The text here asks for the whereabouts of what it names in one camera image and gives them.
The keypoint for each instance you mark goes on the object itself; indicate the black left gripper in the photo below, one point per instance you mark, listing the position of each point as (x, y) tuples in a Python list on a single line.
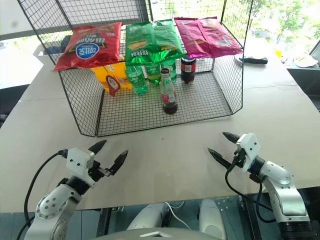
[(96, 171)]

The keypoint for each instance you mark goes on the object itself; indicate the white plate stack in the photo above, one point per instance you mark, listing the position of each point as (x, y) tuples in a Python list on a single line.
[(303, 62)]

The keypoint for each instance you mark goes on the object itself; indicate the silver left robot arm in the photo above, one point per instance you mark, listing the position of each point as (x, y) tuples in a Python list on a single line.
[(53, 207)]

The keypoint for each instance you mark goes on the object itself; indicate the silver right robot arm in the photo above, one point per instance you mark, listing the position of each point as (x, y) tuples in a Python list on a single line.
[(285, 190)]

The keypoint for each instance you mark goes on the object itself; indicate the grey robot torso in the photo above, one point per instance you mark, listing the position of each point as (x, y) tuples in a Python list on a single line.
[(160, 234)]

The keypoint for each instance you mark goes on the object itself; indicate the black flat device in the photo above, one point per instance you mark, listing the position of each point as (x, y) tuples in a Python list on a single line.
[(255, 60)]

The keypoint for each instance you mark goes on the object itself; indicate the yellow snack bag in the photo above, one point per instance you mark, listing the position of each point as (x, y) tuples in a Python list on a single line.
[(100, 73)]

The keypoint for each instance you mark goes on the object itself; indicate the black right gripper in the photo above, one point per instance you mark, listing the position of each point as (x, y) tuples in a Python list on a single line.
[(239, 157)]

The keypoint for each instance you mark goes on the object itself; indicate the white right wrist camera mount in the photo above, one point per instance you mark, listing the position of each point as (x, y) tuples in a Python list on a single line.
[(250, 150)]

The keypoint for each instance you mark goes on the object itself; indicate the red metal bottle cap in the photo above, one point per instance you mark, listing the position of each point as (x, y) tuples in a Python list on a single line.
[(165, 71)]

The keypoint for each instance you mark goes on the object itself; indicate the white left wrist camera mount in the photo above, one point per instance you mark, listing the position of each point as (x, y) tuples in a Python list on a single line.
[(77, 162)]

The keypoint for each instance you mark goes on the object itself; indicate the blue cloth bundle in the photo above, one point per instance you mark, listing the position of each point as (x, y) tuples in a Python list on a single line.
[(56, 46)]

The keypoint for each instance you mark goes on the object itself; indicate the red chips bag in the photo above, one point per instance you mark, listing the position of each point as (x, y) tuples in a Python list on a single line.
[(90, 47)]

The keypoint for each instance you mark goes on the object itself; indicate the round grey dish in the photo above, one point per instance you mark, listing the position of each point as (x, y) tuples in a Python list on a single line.
[(238, 61)]

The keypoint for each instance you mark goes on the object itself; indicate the white rounded robot leg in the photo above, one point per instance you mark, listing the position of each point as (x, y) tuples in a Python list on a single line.
[(211, 217), (150, 215)]

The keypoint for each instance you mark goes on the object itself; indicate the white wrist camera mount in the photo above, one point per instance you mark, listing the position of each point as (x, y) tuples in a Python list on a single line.
[(250, 150), (77, 162)]

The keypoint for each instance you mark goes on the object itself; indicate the green plastic soda bottle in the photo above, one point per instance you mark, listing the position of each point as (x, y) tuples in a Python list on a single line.
[(137, 80), (171, 67), (153, 73)]

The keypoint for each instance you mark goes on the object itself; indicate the dark plastic cola bottle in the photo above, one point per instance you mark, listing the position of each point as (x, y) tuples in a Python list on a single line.
[(188, 70)]

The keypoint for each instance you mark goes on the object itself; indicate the glass cola bottle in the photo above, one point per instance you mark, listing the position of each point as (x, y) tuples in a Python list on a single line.
[(168, 97)]

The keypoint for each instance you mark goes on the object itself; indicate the dark monitor screen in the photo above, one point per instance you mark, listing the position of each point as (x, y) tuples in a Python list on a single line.
[(315, 53)]

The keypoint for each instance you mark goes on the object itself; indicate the green chips bag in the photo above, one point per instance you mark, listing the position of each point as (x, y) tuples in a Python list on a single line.
[(167, 40), (140, 45)]

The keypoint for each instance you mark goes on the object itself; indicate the magenta chips bag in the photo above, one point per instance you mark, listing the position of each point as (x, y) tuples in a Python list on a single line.
[(220, 37), (190, 37)]

